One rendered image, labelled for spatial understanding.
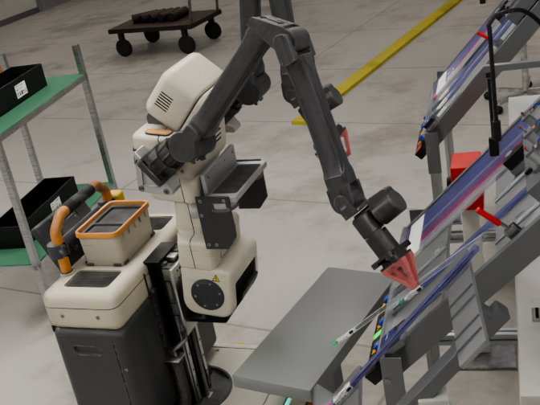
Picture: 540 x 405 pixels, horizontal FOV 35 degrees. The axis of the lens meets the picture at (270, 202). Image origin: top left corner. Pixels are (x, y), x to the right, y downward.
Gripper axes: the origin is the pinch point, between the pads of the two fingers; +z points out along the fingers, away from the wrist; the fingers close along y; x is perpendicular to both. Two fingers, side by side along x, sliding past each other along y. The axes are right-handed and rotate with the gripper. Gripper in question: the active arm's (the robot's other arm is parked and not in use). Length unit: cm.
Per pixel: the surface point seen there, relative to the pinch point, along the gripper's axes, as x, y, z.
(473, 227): 33, 106, -3
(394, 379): 18.9, -2.3, 14.8
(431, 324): 4.4, 2.6, 9.6
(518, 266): -19.9, 6.5, 10.1
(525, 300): 7, 52, 21
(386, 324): 22.0, 13.2, 3.9
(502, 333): 36, 82, 29
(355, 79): 192, 417, -150
